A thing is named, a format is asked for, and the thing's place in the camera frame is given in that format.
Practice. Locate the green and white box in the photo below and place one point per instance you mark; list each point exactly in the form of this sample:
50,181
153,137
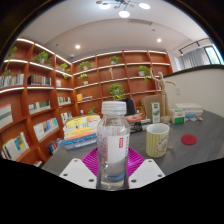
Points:
178,116

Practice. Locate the yellow striped ceramic mug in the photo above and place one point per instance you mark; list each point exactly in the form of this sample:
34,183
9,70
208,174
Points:
156,141

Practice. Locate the ceiling air vent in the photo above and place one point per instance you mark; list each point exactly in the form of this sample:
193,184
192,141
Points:
140,22

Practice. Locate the orange wooden shelf unit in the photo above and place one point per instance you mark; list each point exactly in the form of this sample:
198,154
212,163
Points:
40,93

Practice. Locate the clear plastic water bottle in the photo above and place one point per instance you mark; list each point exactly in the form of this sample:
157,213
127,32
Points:
113,146

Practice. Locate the flat round red coaster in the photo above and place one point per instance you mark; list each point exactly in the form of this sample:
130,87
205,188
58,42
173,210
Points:
189,139

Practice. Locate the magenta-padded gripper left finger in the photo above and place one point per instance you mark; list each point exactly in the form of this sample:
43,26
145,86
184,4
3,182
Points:
76,171

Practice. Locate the dark office chair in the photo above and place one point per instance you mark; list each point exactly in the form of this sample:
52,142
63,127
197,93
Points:
130,106

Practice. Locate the small colourful badge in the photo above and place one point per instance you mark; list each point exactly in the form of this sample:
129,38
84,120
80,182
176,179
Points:
200,119

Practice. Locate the window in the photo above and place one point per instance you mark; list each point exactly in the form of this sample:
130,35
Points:
212,55

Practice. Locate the grey curtain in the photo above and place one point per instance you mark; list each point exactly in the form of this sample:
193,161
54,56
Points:
195,58

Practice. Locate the branched ceiling lamp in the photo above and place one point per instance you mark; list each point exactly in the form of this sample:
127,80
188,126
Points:
124,6

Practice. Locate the stack of white books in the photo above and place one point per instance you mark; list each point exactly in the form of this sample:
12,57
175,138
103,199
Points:
190,108

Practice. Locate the wooden artist mannequin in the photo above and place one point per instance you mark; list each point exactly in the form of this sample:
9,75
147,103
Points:
164,96

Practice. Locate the black ceiling track rail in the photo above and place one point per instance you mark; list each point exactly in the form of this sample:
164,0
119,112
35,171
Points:
195,44

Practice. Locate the stack of dark books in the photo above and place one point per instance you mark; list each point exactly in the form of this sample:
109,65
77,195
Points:
136,121

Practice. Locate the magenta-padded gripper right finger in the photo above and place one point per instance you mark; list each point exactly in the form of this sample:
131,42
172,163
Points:
148,171

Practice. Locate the stack of colourful books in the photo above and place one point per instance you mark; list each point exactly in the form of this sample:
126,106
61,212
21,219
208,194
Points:
80,131

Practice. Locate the green and white carton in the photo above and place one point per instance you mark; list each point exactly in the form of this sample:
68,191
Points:
155,113

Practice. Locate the small white wall plate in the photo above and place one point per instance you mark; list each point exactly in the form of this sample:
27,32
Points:
178,90

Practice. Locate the round recessed ceiling light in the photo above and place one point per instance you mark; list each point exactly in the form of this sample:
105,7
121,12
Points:
159,40
77,46

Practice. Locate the light wooden chair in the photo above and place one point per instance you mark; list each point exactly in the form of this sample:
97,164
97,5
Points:
150,101

